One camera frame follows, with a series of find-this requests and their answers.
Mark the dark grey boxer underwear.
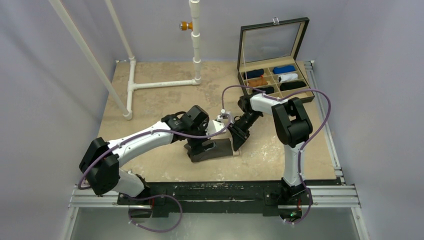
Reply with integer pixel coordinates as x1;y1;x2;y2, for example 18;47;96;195
188;138;241;163

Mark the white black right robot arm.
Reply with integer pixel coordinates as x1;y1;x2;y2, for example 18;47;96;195
228;92;313;204

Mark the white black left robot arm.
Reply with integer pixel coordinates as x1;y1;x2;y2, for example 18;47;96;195
79;105;210;205

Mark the brown rolled underwear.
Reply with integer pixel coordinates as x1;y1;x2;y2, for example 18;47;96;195
247;76;268;88

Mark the navy rolled underwear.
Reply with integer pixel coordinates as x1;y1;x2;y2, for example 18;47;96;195
243;68;265;80

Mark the black rolled underwear right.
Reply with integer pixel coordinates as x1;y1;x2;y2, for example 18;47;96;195
279;81;307;92

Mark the white rolled underwear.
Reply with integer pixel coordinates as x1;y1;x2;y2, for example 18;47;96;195
278;73;299;83

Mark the blue rolled underwear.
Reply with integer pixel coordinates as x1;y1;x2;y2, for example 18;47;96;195
272;65;296;75

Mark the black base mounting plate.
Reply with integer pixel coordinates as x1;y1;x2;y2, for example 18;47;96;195
117;179;312;219

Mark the beige compartment organizer box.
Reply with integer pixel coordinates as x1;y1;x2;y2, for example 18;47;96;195
236;17;315;103

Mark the orange knob on pipe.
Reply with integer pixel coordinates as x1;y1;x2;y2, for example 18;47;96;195
179;21;194;31

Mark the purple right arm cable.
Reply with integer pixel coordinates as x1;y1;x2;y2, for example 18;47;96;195
221;85;332;226

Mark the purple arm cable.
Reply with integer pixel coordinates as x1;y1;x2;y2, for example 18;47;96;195
77;114;233;233
221;85;332;226

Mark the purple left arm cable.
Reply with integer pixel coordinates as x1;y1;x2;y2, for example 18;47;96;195
77;114;233;233

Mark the white pvc pipe frame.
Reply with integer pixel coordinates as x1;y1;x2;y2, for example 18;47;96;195
49;0;202;121

